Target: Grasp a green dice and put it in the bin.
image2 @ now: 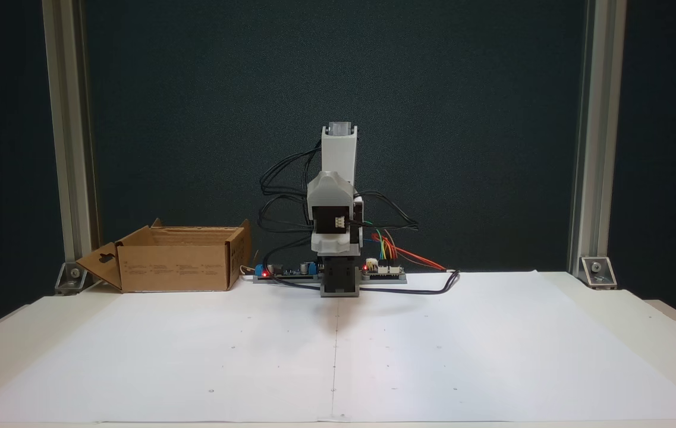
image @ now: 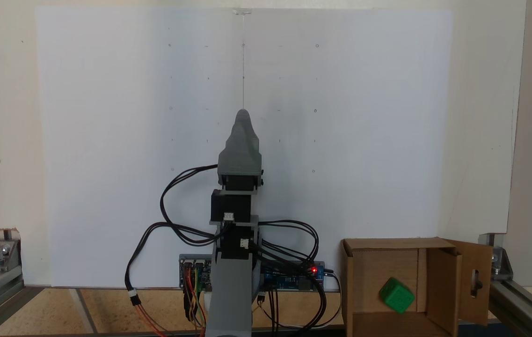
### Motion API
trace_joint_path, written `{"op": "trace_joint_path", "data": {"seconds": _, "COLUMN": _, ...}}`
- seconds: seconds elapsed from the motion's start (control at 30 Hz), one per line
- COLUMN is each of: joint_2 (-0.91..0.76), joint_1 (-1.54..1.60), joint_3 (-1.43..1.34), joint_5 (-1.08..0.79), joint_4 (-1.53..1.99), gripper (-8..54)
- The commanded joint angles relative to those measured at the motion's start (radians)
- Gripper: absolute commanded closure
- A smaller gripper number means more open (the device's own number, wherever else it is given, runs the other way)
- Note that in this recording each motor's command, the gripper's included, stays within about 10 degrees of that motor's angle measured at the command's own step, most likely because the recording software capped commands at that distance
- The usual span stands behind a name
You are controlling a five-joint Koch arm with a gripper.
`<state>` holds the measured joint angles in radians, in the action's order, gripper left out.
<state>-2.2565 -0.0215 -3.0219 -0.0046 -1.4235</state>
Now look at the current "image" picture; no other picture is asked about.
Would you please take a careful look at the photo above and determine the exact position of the red jumper wire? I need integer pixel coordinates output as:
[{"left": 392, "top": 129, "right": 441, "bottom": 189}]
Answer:
[{"left": 182, "top": 267, "right": 201, "bottom": 323}]

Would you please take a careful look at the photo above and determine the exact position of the white paper sheet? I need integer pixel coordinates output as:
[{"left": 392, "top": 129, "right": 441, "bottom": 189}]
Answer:
[{"left": 34, "top": 6, "right": 454, "bottom": 288}]

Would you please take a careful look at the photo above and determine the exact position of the aluminium corner bracket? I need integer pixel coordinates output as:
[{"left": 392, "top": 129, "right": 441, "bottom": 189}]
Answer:
[
  {"left": 0, "top": 228, "right": 21, "bottom": 273},
  {"left": 478, "top": 233, "right": 514, "bottom": 281}
]

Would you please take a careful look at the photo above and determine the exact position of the yellow jumper wire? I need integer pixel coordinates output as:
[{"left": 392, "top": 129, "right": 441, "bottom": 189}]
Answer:
[{"left": 190, "top": 280, "right": 204, "bottom": 328}]

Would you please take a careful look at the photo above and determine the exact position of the orange jumper wire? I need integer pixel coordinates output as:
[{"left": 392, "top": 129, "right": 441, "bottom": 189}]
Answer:
[{"left": 132, "top": 302, "right": 169, "bottom": 337}]

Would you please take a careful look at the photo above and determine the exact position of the black servo cable loop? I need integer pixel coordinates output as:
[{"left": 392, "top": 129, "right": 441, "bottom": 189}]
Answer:
[
  {"left": 249, "top": 240, "right": 328, "bottom": 328},
  {"left": 255, "top": 219, "right": 321, "bottom": 263}
]

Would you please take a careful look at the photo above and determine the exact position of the green die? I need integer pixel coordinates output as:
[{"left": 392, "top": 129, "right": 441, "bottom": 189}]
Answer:
[{"left": 379, "top": 277, "right": 415, "bottom": 314}]

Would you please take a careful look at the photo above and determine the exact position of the blue circuit board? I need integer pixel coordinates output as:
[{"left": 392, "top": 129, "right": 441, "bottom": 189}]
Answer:
[{"left": 260, "top": 260, "right": 326, "bottom": 292}]

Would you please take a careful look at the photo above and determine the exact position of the green jumper wire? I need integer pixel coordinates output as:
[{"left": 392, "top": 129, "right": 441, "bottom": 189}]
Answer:
[{"left": 194, "top": 268, "right": 207, "bottom": 329}]

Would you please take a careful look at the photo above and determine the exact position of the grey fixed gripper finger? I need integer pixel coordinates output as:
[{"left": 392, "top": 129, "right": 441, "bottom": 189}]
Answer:
[{"left": 217, "top": 109, "right": 263, "bottom": 176}]

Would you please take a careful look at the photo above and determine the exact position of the open cardboard box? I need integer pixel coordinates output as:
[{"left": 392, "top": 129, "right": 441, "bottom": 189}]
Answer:
[{"left": 341, "top": 236, "right": 494, "bottom": 337}]

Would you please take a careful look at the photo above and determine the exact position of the small black circuit board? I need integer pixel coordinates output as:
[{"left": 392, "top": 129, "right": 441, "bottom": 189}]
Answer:
[{"left": 179, "top": 254, "right": 213, "bottom": 289}]

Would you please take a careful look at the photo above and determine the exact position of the black gripper servo cable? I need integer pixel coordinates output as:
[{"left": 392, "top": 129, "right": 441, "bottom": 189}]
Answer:
[{"left": 160, "top": 163, "right": 222, "bottom": 247}]

